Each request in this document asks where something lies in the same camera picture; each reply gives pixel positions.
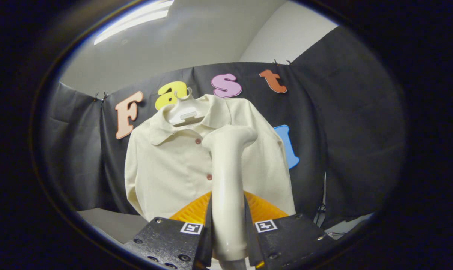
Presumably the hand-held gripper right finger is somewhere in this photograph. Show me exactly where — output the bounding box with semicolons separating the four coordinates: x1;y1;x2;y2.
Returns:
242;191;337;270

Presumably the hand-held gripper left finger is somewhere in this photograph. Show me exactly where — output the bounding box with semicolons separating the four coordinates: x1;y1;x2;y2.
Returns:
123;192;214;270

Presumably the white garment steamer head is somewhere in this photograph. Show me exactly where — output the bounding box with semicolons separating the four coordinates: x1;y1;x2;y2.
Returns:
202;125;258;261

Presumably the cream button-up shirt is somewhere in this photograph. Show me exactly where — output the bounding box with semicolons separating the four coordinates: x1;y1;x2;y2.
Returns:
124;94;296;222

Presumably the grey cabinet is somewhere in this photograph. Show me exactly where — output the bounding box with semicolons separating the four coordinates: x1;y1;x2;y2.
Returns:
77;207;150;244

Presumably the white plastic hanger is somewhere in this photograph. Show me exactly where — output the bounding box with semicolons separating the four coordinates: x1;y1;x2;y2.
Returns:
163;87;212;126

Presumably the black backdrop cloth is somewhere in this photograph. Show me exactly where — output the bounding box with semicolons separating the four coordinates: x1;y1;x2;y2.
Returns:
42;26;405;229

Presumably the ceiling light panel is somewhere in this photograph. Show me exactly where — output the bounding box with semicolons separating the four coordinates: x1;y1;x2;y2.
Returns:
94;0;174;45

